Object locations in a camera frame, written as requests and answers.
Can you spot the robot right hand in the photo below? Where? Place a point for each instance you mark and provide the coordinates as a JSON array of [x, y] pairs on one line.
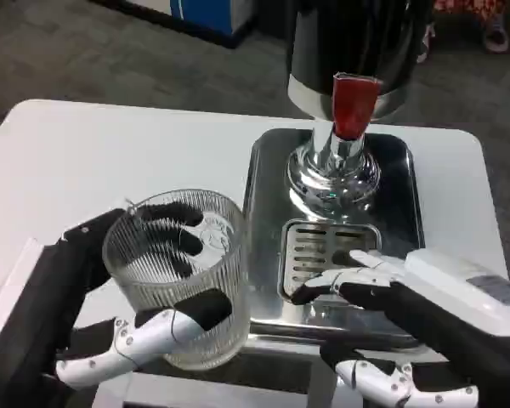
[[450, 323]]

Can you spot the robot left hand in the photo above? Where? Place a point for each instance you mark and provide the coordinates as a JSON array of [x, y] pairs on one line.
[[34, 297]]

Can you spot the clear ribbed glass cup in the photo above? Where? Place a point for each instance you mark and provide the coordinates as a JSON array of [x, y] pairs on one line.
[[221, 272]]

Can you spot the steel drip grid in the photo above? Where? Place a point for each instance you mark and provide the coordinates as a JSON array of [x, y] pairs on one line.
[[310, 242]]

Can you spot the steel tray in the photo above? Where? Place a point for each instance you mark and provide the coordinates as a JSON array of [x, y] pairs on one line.
[[263, 212]]

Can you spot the person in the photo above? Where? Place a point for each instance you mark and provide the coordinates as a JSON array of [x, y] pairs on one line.
[[497, 38]]

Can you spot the black steel drink dispenser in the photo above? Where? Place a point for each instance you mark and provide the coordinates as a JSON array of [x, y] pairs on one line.
[[348, 38]]

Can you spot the white table frame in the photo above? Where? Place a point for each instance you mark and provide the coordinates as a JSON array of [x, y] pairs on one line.
[[238, 387]]

